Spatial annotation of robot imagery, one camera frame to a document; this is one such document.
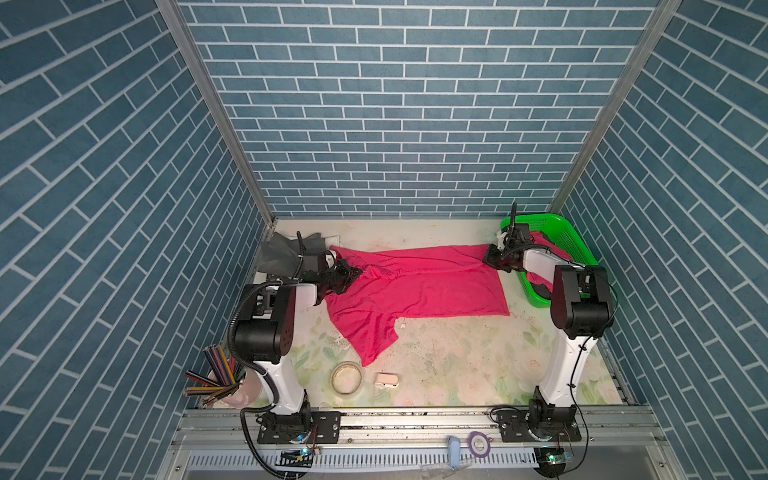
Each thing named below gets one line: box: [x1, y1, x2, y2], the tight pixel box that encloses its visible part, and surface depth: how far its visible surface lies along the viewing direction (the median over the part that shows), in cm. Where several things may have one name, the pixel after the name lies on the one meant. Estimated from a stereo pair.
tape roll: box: [330, 361, 363, 397], surface depth 83 cm
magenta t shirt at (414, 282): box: [324, 245, 510, 367], surface depth 101 cm
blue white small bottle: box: [448, 436, 461, 469], surface depth 70 cm
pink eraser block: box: [374, 372, 399, 389], surface depth 81 cm
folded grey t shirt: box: [257, 232, 326, 277], surface depth 99 cm
